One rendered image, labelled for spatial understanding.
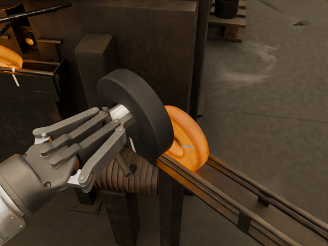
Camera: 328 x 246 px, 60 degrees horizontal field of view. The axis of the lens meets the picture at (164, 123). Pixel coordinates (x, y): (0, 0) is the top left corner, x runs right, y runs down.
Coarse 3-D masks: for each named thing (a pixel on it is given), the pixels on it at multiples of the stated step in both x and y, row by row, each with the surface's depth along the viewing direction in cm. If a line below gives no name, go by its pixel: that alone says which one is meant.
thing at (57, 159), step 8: (104, 128) 40; (112, 128) 40; (96, 136) 39; (104, 136) 40; (80, 144) 38; (88, 144) 38; (96, 144) 40; (64, 152) 37; (72, 152) 37; (80, 152) 38; (88, 152) 39; (56, 160) 36; (64, 160) 36; (80, 160) 39
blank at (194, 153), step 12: (168, 108) 58; (180, 120) 55; (192, 120) 55; (180, 132) 55; (192, 132) 54; (192, 144) 55; (204, 144) 56; (180, 156) 61; (192, 156) 57; (204, 156) 57; (192, 168) 59
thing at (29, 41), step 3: (27, 33) 84; (30, 33) 83; (27, 36) 83; (30, 36) 83; (33, 36) 83; (27, 39) 83; (30, 39) 83; (33, 39) 83; (27, 42) 84; (30, 42) 84; (33, 42) 84; (36, 42) 85; (33, 45) 85
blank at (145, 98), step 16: (112, 80) 40; (128, 80) 40; (112, 96) 43; (128, 96) 39; (144, 96) 39; (144, 112) 38; (160, 112) 39; (128, 128) 48; (144, 128) 41; (160, 128) 40; (128, 144) 50; (144, 144) 44; (160, 144) 41
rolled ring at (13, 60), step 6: (0, 48) 72; (6, 48) 73; (0, 54) 72; (6, 54) 73; (12, 54) 75; (18, 54) 77; (0, 60) 74; (6, 60) 73; (12, 60) 75; (18, 60) 77; (6, 66) 82; (12, 66) 78; (18, 66) 78; (12, 72) 84
